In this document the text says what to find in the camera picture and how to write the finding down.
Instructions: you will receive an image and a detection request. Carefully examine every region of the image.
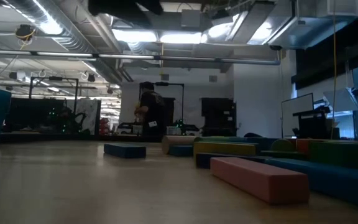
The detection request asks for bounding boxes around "natural wood cylinder block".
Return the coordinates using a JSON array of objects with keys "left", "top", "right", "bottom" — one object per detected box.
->
[{"left": 161, "top": 135, "right": 198, "bottom": 156}]

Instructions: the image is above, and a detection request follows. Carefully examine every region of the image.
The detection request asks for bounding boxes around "green short block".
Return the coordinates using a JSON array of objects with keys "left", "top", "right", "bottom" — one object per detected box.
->
[{"left": 197, "top": 136, "right": 245, "bottom": 143}]

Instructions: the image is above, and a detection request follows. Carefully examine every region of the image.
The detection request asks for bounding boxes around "dark blue plank block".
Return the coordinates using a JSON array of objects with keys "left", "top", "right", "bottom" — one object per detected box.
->
[{"left": 195, "top": 152, "right": 276, "bottom": 170}]

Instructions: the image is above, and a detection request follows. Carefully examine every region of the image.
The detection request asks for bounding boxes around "pink plank block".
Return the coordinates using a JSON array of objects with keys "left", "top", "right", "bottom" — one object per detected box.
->
[{"left": 210, "top": 157, "right": 311, "bottom": 206}]

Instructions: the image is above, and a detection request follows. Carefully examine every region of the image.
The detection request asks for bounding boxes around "green plank block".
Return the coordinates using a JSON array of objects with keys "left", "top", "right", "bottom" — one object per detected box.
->
[{"left": 259, "top": 150, "right": 307, "bottom": 161}]

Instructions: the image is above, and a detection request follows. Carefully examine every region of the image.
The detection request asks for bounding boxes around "green arch block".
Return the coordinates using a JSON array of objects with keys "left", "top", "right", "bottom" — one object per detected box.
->
[{"left": 308, "top": 140, "right": 358, "bottom": 174}]

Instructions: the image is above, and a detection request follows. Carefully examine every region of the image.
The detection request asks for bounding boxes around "small pale box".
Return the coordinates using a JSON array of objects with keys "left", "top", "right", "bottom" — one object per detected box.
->
[{"left": 165, "top": 125, "right": 183, "bottom": 136}]

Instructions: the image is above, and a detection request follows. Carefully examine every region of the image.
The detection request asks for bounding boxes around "person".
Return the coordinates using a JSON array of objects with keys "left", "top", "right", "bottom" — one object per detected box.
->
[{"left": 134, "top": 81, "right": 168, "bottom": 140}]

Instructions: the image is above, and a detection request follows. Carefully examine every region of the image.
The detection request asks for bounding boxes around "white box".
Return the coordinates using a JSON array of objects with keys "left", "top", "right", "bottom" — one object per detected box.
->
[{"left": 116, "top": 122, "right": 144, "bottom": 136}]

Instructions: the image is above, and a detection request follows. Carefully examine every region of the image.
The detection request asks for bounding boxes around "yellow plank block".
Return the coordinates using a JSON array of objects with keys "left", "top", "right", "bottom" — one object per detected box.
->
[{"left": 193, "top": 141, "right": 258, "bottom": 166}]

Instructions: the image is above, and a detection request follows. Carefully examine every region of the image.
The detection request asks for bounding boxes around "ceiling light panel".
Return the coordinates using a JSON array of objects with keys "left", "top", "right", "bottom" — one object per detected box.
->
[
  {"left": 112, "top": 29, "right": 158, "bottom": 44},
  {"left": 159, "top": 31, "right": 203, "bottom": 45}
]

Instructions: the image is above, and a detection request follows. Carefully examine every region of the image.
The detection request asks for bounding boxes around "red object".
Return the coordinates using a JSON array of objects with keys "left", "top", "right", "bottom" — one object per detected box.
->
[{"left": 99, "top": 117, "right": 112, "bottom": 136}]

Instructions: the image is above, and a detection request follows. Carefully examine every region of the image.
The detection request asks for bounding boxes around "blue short block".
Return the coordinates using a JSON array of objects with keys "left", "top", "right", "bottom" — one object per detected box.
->
[{"left": 246, "top": 137, "right": 275, "bottom": 152}]

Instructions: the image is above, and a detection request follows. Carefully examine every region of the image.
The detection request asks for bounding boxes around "white patterned cloth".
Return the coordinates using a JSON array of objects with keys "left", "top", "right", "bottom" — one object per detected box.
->
[{"left": 75, "top": 98, "right": 101, "bottom": 135}]

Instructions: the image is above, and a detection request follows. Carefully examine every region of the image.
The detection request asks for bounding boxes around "grey ceiling box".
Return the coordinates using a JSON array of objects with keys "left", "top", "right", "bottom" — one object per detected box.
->
[{"left": 180, "top": 9, "right": 203, "bottom": 29}]

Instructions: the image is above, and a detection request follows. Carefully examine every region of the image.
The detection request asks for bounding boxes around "light green cylinder block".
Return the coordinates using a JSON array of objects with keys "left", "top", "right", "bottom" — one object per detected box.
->
[{"left": 270, "top": 139, "right": 296, "bottom": 152}]

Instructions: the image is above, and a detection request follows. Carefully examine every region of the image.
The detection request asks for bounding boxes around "whiteboard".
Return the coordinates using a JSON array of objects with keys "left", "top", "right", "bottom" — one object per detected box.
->
[{"left": 280, "top": 92, "right": 315, "bottom": 138}]

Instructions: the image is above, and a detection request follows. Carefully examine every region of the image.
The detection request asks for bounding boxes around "grey ceiling pipe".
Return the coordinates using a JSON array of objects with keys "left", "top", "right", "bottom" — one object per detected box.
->
[{"left": 0, "top": 49, "right": 281, "bottom": 66}]

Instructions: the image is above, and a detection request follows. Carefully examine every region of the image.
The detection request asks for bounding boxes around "red short block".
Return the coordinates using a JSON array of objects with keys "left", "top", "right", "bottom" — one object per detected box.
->
[{"left": 295, "top": 138, "right": 311, "bottom": 158}]

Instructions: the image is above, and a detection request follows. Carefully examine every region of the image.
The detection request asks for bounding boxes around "black desk stand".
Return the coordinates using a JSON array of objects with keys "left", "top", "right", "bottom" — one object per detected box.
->
[{"left": 292, "top": 105, "right": 341, "bottom": 140}]

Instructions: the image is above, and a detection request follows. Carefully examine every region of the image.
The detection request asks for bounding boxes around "black curtain board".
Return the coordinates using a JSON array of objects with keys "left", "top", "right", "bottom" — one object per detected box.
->
[{"left": 5, "top": 97, "right": 65, "bottom": 132}]

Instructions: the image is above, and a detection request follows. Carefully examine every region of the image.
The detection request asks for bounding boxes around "white angled panel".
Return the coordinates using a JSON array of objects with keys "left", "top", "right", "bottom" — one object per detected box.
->
[{"left": 323, "top": 87, "right": 358, "bottom": 113}]

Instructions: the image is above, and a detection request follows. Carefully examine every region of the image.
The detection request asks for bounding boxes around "silver spiral air duct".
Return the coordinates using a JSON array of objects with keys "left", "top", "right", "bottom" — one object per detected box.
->
[{"left": 6, "top": 0, "right": 127, "bottom": 83}]

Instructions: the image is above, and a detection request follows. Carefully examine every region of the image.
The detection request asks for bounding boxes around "black table frame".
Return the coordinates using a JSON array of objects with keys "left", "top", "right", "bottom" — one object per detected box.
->
[{"left": 0, "top": 132, "right": 164, "bottom": 143}]

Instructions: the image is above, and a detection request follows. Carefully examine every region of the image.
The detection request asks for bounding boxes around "silver rectangular air duct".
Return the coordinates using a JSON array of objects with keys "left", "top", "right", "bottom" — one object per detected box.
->
[{"left": 202, "top": 0, "right": 358, "bottom": 50}]

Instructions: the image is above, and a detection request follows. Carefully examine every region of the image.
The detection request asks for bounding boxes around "yellow hanging cord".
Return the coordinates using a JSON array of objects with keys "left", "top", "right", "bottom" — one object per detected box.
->
[{"left": 330, "top": 0, "right": 338, "bottom": 140}]

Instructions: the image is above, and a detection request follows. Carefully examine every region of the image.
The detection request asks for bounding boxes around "ceiling cord reel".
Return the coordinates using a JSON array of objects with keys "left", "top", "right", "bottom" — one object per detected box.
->
[{"left": 14, "top": 24, "right": 37, "bottom": 43}]

